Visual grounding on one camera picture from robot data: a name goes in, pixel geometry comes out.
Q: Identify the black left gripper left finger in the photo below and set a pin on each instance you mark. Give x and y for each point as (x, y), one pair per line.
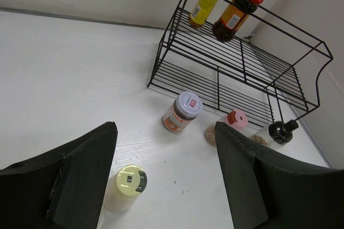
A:
(61, 188)

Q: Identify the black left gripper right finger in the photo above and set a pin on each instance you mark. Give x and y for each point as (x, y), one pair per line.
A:
(267, 189)

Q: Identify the red lid sauce jar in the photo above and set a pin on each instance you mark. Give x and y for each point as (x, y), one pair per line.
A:
(234, 16)

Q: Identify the yellow oil bottle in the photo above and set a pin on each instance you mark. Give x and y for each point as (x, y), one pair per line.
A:
(201, 12)

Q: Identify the black flip lid shaker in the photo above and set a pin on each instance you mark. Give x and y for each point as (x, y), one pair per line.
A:
(275, 135)

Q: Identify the yellow lid spice shaker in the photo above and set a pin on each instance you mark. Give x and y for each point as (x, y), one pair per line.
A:
(124, 188)

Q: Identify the pink lid spice shaker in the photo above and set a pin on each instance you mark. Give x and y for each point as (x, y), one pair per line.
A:
(235, 119)

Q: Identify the white lid sauce jar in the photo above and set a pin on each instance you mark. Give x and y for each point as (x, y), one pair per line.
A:
(185, 108)

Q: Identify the black wire rack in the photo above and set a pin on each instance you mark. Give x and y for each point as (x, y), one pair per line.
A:
(226, 75)

